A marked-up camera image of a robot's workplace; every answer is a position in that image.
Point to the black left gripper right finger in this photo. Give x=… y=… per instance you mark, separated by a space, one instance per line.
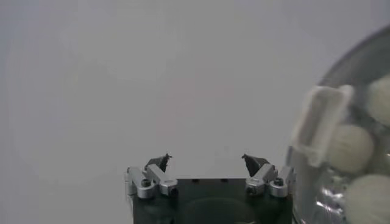
x=278 y=182

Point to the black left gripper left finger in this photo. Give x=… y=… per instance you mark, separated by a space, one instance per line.
x=143 y=184

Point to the round glass pot lid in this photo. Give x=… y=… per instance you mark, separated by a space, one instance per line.
x=317 y=124

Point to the white steamed baozi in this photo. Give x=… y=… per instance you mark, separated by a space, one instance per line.
x=370 y=201
x=350 y=149
x=379 y=100

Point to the stainless steel steamer basket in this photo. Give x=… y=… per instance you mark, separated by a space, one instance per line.
x=358 y=58

